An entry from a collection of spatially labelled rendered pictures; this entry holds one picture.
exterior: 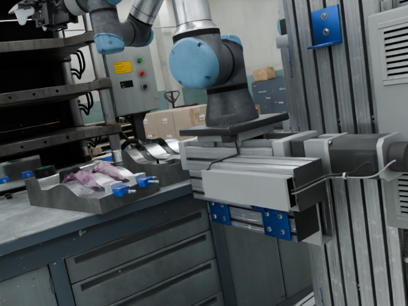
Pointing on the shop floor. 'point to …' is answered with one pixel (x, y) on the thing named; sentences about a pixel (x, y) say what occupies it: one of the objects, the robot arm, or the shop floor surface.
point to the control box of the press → (132, 86)
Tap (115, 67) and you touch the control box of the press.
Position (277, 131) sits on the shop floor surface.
